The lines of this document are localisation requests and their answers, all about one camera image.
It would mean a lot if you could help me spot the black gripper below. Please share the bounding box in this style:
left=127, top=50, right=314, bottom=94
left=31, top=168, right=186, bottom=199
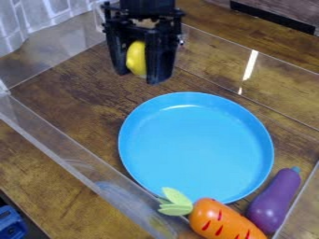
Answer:
left=102, top=0, right=184, bottom=85

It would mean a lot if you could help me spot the yellow toy lemon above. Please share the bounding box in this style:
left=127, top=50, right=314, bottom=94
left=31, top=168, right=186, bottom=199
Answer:
left=126, top=41, right=147, bottom=77

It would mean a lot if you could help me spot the blue round tray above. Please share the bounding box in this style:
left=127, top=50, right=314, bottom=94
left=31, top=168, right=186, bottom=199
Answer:
left=119, top=92, right=274, bottom=204

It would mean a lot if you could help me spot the white curtain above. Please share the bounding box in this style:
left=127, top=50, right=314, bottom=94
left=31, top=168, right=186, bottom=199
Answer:
left=0, top=0, right=119, bottom=57

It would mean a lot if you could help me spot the orange toy carrot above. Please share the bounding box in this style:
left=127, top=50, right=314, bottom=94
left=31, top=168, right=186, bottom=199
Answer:
left=159, top=187, right=269, bottom=239

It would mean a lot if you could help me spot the purple toy eggplant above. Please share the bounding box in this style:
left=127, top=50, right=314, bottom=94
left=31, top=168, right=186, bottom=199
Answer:
left=247, top=166, right=302, bottom=234

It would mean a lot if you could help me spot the blue object at corner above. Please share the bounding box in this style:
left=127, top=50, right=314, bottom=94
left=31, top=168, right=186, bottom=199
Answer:
left=0, top=205, right=28, bottom=239

